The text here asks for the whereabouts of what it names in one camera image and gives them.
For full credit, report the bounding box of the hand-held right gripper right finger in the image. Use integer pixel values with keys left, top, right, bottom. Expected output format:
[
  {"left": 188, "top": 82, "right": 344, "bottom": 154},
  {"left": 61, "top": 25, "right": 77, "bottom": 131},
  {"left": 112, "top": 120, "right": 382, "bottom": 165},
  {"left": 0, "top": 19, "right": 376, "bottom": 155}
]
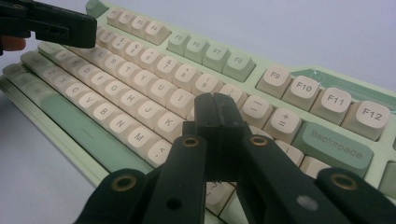
[{"left": 214, "top": 91, "right": 250, "bottom": 183}]

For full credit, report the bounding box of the green and cream keyboard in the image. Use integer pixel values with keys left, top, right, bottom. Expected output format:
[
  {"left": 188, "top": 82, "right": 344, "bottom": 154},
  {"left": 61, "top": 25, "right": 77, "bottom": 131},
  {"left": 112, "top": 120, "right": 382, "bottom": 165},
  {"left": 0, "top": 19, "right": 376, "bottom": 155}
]
[{"left": 0, "top": 0, "right": 396, "bottom": 224}]

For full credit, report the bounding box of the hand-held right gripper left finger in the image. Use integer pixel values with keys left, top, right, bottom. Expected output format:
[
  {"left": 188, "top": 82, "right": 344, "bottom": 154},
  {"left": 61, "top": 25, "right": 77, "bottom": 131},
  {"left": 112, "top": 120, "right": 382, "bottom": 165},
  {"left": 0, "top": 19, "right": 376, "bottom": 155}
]
[{"left": 181, "top": 91, "right": 219, "bottom": 183}]

